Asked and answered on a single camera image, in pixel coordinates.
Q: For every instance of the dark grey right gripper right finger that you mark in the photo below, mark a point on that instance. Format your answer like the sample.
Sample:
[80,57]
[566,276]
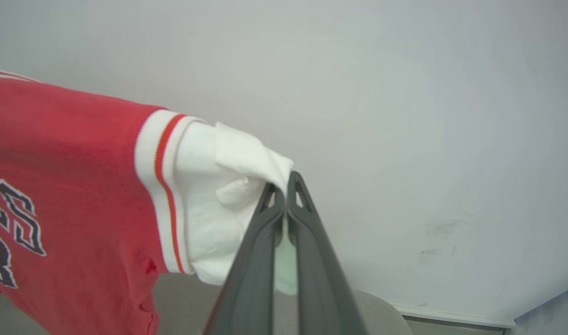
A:
[321,288]

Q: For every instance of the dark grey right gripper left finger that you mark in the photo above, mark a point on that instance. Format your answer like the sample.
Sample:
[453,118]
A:
[251,279]

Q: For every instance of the red white jersey garment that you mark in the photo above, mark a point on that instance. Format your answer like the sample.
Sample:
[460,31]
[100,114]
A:
[79,163]

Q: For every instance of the white wall baseboard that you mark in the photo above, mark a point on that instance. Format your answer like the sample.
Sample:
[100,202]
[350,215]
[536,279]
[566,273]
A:
[451,317]

